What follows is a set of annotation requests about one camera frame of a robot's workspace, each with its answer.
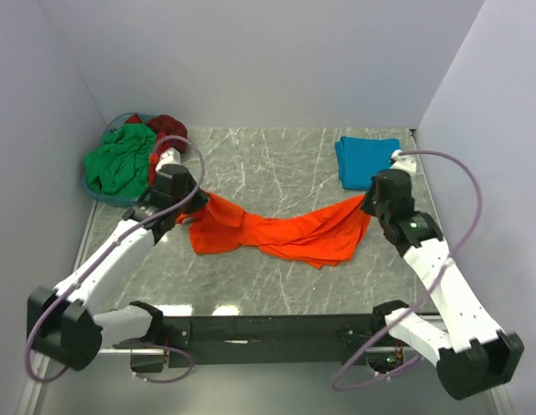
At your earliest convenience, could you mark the green t shirt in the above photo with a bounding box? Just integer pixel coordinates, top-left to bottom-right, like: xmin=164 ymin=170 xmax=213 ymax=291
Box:
xmin=84 ymin=124 xmax=156 ymax=198

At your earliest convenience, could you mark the blue plastic basket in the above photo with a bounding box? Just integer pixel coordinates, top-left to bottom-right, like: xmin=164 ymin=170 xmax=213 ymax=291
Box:
xmin=82 ymin=112 xmax=155 ymax=206

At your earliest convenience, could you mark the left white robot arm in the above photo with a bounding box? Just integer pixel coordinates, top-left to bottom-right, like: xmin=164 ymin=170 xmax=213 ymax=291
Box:
xmin=25 ymin=163 xmax=208 ymax=371

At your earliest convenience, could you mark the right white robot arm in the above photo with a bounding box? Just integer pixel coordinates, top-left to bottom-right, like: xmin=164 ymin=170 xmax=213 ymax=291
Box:
xmin=361 ymin=169 xmax=524 ymax=400

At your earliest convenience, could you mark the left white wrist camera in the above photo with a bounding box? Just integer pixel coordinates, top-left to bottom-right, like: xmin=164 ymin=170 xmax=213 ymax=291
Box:
xmin=150 ymin=147 xmax=182 ymax=173

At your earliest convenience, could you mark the folded blue t shirt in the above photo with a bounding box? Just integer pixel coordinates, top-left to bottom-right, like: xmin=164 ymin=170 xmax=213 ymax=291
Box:
xmin=334 ymin=137 xmax=400 ymax=191

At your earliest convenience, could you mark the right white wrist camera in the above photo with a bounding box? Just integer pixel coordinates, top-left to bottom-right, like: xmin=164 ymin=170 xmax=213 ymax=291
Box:
xmin=390 ymin=150 xmax=418 ymax=176

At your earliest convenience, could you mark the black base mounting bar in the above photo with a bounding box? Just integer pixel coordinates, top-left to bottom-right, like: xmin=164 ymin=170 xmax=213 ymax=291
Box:
xmin=153 ymin=314 xmax=382 ymax=365

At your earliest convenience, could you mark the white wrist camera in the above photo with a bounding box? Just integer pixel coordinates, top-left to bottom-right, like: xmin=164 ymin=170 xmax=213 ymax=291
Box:
xmin=390 ymin=150 xmax=418 ymax=176
xmin=150 ymin=147 xmax=182 ymax=173

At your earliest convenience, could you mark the dark red t shirt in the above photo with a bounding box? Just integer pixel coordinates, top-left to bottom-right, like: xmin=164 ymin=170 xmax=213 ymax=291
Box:
xmin=144 ymin=115 xmax=188 ymax=186

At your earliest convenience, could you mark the aluminium frame rail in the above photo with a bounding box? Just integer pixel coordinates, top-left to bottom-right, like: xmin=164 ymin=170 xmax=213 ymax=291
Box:
xmin=16 ymin=315 xmax=515 ymax=415

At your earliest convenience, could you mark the orange t shirt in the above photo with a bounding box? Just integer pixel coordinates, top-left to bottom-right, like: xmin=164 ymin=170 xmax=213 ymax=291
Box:
xmin=176 ymin=193 xmax=371 ymax=269

